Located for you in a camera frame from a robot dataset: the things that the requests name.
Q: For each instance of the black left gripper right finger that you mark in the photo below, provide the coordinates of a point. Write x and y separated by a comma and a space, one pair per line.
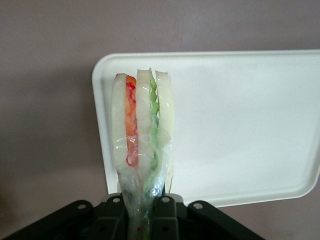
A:
167, 220

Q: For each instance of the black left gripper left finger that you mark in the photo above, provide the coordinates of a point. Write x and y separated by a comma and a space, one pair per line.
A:
110, 220

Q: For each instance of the beige plastic tray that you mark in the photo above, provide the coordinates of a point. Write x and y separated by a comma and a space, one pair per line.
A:
237, 125

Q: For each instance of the triangle sandwich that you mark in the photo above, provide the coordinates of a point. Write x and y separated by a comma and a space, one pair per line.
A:
145, 120

